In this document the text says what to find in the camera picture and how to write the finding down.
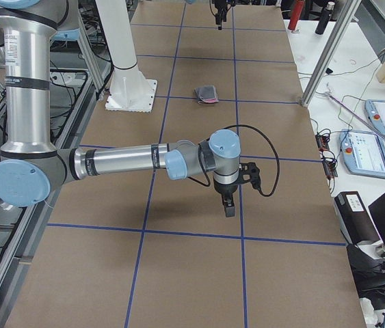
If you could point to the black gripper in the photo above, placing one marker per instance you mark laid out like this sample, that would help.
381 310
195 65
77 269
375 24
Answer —
220 7
224 188

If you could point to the near teach pendant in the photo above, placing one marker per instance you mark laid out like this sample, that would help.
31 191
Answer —
363 153

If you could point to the black printer box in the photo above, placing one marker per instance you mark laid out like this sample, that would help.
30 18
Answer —
355 222

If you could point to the pink square towel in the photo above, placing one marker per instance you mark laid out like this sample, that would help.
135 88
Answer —
206 94

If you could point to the aluminium frame post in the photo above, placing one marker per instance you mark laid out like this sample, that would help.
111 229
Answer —
325 58

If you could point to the black bottle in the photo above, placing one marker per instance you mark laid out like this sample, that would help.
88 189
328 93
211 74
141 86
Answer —
325 15

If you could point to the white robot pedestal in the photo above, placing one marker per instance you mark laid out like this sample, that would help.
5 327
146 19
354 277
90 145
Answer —
129 89

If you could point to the red bottle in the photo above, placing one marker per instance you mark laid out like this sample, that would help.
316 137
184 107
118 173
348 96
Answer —
295 14

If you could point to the white reacher grabber stick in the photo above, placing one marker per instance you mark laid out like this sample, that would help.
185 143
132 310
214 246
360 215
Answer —
329 95

